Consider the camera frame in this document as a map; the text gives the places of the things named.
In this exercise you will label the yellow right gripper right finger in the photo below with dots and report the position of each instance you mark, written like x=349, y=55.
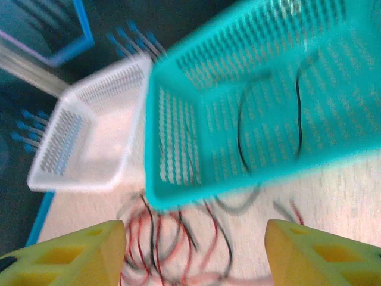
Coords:
x=327, y=262

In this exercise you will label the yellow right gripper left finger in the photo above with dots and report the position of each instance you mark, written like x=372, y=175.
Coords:
x=59, y=262

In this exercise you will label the white plastic basket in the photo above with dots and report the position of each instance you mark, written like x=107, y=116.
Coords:
x=104, y=143

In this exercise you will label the teal plastic basket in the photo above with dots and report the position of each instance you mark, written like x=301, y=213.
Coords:
x=268, y=44

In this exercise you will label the aluminium frame post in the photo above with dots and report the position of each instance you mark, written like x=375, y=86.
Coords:
x=29, y=68

